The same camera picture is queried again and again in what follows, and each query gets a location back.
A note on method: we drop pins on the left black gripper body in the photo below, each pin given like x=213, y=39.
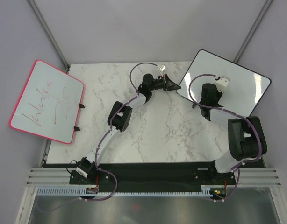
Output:
x=166, y=82

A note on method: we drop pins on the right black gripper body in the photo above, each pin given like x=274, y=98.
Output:
x=218, y=95

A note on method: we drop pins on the black framed whiteboard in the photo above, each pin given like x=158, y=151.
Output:
x=243, y=92

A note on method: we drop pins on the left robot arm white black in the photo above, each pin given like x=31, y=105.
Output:
x=119, y=119

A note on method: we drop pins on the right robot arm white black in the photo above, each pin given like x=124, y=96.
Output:
x=246, y=139

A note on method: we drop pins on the pink framed whiteboard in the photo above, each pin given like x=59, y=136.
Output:
x=48, y=105

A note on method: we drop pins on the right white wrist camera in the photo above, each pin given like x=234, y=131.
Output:
x=221, y=83

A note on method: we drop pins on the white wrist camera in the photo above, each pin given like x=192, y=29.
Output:
x=161, y=68
x=221, y=83

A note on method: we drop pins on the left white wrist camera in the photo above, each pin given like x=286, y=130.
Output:
x=161, y=68

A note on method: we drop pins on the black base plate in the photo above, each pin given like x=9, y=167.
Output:
x=159, y=177

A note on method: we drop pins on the right aluminium corner post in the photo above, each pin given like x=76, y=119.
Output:
x=261, y=15

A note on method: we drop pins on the aluminium corner post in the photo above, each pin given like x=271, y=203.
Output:
x=45, y=28
x=261, y=15

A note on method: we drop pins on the left aluminium corner post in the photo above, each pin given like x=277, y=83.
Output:
x=45, y=28

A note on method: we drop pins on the white slotted cable duct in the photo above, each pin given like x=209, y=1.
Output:
x=86, y=191

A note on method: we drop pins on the aluminium rail frame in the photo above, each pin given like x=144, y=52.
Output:
x=249, y=177

